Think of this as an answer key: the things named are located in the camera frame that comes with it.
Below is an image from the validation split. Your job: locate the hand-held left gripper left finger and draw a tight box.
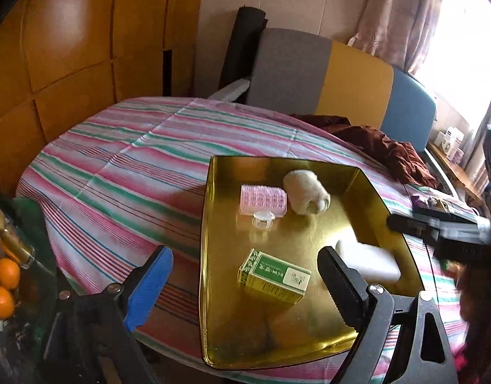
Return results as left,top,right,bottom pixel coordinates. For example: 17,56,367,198
45,245,174,384

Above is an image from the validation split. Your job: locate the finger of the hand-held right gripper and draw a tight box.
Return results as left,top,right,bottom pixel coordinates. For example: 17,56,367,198
387,213,442,245
413,205,488,228

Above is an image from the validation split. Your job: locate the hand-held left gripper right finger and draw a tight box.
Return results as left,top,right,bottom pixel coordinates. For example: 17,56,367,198
318,246,459,384

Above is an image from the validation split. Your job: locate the gold metal tray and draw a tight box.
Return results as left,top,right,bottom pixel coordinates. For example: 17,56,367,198
198,154,426,371

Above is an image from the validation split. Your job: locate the person's right forearm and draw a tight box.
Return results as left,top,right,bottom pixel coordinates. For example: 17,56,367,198
455,262,491,384

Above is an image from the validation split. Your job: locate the wooden side table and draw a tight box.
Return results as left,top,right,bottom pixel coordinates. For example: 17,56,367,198
427,140,486,204

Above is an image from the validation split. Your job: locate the green and white box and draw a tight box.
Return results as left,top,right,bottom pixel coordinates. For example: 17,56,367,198
237,249,312,308

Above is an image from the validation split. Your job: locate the white jar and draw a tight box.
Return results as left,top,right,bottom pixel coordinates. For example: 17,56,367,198
443,127,465,163

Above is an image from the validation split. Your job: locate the brown cloth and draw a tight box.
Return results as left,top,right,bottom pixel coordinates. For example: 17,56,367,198
291,114,438,188

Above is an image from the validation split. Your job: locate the beige rolled bandage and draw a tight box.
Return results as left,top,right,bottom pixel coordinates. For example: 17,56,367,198
283,169,331,215

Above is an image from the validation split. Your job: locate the small clear plastic piece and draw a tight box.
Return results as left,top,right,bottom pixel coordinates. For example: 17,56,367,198
251,212,275,229

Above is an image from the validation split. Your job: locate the glass side table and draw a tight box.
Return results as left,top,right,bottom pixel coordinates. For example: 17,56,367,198
0,198,70,384

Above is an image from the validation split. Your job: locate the pink hair roller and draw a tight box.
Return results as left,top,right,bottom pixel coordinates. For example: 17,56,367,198
240,184,289,219

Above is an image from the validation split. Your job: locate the striped tablecloth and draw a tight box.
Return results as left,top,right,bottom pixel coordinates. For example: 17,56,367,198
15,97,486,382

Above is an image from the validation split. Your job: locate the orange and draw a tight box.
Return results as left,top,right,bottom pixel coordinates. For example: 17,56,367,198
0,286,15,321
0,258,21,289

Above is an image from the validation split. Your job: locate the gold capped glass bottle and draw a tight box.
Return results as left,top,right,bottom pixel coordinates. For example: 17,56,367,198
0,207,36,269

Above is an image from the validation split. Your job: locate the grey yellow blue chair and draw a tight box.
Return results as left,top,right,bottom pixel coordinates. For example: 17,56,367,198
245,28,437,153

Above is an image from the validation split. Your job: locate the pink patterned curtain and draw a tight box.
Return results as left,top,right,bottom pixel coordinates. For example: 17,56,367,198
355,0,446,73

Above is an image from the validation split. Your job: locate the white armrest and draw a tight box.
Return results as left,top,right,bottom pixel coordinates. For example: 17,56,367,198
207,79,251,102

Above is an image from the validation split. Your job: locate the black rolled mat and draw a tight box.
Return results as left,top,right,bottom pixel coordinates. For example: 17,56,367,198
217,6,268,92

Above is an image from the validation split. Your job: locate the wooden wardrobe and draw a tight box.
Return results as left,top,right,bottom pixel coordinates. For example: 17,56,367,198
0,0,208,196

